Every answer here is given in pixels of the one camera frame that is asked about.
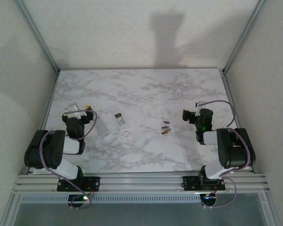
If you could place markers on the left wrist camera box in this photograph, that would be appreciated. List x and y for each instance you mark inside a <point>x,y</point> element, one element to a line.
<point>73,109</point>

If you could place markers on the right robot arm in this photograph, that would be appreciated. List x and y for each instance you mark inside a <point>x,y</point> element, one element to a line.
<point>231,150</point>

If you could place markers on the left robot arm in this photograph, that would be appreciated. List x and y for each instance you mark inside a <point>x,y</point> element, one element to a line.
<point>69,146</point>

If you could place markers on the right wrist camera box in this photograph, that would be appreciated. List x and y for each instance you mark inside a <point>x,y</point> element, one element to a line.
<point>201,105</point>

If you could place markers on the aluminium frame leg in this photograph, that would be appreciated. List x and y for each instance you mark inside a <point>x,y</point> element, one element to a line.
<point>270,209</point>
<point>10,209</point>

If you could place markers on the small circuit board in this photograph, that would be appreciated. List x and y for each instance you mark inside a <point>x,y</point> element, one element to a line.
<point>208,199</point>
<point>80,200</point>

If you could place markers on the aluminium table side rail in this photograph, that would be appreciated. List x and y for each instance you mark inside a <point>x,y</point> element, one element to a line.
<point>45,117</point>
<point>229,94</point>

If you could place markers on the black AAA battery white print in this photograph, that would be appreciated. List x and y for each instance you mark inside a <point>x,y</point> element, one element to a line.
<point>165,122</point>

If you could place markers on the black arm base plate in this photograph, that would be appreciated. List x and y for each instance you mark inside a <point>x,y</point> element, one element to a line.
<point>94,183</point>
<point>189,183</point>

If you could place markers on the short white display remote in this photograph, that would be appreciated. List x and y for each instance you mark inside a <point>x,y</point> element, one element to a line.
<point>121,122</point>

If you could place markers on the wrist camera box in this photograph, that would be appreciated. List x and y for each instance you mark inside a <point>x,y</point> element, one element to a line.
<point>73,109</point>
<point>201,105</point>

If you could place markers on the aluminium frame post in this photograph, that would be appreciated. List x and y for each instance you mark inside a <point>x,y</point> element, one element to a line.
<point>245,35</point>
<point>38,35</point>

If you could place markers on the aluminium mounting rail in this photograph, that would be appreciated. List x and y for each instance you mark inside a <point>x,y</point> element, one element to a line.
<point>141,182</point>

